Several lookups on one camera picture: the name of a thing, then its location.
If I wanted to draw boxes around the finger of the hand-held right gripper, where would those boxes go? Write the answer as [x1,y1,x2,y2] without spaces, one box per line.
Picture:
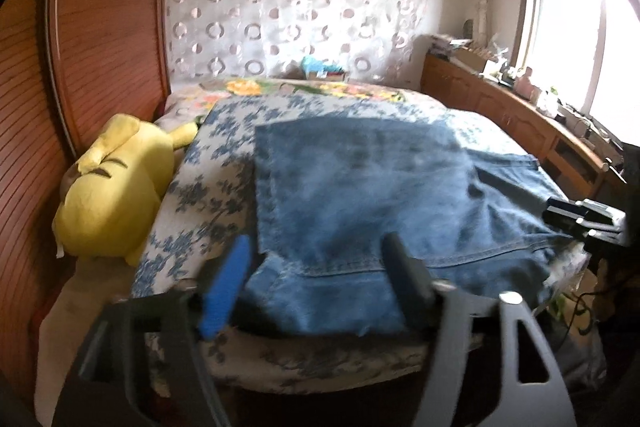
[546,196,613,223]
[542,211,601,240]

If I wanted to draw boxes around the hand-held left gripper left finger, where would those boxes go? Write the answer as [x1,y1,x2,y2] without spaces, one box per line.
[52,234,253,427]

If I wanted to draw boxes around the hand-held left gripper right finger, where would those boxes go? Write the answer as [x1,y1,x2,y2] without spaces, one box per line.
[381,232,578,427]

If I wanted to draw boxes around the blue denim pants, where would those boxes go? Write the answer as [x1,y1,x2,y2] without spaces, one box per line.
[247,114,573,338]

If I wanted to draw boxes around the blue floral bedsheet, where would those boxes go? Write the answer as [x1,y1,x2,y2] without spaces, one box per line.
[131,94,588,388]

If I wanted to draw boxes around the yellow plush toy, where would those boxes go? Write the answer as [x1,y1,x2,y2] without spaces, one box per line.
[52,113,198,267]

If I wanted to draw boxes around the long wooden cabinet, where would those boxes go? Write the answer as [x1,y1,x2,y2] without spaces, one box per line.
[420,52,626,202]

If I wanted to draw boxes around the open cardboard box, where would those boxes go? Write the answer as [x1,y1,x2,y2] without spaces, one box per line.
[460,47,501,72]

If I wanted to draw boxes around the wooden framed window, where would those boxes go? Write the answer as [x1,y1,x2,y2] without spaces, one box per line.
[510,0,640,142]

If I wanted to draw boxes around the pile of papers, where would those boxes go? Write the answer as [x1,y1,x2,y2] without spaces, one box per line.
[427,34,471,55]

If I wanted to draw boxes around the colourful flowered blanket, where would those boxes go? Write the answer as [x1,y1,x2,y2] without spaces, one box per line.
[152,76,446,128]

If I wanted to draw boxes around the small cardboard box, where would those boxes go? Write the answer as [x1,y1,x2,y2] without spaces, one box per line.
[302,69,348,82]

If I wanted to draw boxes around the light blue plastic bag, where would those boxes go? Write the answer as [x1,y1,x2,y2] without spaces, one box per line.
[300,56,341,75]

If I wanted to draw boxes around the wooden headboard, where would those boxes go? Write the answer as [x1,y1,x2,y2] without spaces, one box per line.
[0,0,176,358]

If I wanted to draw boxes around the circle patterned sheer curtain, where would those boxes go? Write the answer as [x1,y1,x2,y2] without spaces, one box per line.
[162,0,433,82]

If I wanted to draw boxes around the black cable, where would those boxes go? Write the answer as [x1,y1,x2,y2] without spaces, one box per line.
[562,279,603,338]

